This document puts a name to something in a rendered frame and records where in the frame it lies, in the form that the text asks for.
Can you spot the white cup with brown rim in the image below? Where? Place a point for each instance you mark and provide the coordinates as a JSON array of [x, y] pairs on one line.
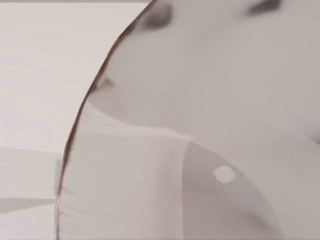
[[195, 100]]

